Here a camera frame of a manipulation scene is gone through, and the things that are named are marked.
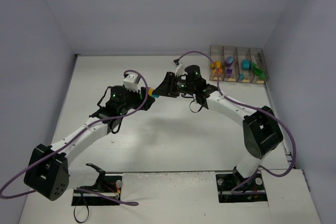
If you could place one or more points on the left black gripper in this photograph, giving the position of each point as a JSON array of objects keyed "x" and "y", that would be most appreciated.
[{"x": 144, "y": 97}]

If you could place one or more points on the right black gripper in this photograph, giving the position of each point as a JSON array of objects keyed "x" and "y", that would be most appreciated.
[{"x": 170, "y": 84}]

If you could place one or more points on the yellow cyan lego top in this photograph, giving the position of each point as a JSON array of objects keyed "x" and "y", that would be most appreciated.
[{"x": 151, "y": 91}]

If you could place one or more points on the small yellow square lego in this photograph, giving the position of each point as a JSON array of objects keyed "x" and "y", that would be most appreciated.
[{"x": 218, "y": 64}]

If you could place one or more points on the purple long lego brick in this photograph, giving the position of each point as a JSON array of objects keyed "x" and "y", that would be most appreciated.
[{"x": 229, "y": 71}]

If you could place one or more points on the purple oval paw lego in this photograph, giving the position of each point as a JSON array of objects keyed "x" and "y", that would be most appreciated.
[{"x": 229, "y": 61}]

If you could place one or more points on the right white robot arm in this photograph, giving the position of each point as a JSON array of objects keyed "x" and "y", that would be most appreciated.
[{"x": 261, "y": 132}]

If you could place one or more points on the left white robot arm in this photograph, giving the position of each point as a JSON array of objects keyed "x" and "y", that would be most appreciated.
[{"x": 49, "y": 174}]

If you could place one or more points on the clear bin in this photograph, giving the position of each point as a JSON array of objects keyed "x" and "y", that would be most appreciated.
[
  {"x": 231, "y": 51},
  {"x": 244, "y": 53},
  {"x": 257, "y": 57},
  {"x": 216, "y": 54}
]

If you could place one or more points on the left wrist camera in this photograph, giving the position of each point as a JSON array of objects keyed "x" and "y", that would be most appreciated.
[{"x": 131, "y": 81}]

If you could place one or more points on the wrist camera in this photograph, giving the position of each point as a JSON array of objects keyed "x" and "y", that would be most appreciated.
[
  {"x": 179, "y": 68},
  {"x": 131, "y": 81}
]

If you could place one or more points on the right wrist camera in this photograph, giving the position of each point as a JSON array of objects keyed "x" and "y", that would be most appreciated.
[{"x": 179, "y": 68}]

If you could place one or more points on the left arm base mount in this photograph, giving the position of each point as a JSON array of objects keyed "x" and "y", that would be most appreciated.
[{"x": 110, "y": 187}]

